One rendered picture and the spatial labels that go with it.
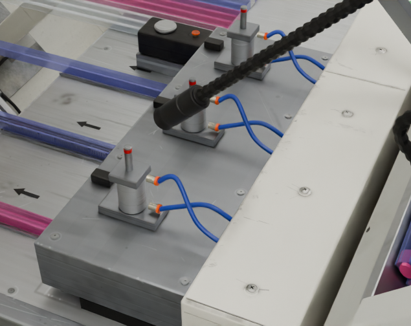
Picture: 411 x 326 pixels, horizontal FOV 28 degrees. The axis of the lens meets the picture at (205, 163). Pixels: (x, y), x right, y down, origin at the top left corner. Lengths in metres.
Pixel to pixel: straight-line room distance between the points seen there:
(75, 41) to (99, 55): 1.37
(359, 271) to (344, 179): 0.10
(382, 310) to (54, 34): 1.91
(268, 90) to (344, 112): 0.09
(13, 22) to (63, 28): 0.32
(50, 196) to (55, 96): 0.15
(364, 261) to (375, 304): 0.13
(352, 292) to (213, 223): 0.13
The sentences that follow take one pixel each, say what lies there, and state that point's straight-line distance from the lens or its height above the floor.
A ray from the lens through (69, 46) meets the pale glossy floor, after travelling 2.28.
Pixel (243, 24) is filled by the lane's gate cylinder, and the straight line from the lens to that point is 0.76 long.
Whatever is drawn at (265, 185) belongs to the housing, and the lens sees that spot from 0.63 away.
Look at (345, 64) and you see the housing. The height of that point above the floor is 1.26.
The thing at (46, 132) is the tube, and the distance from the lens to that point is 0.81.
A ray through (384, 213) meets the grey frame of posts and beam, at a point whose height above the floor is 1.33.
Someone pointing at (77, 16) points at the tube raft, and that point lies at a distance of 0.99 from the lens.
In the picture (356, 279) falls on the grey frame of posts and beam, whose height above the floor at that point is 1.33.
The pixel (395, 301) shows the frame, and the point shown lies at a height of 1.42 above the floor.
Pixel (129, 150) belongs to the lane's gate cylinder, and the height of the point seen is 1.23.
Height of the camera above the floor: 1.66
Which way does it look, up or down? 43 degrees down
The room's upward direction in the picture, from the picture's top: 63 degrees clockwise
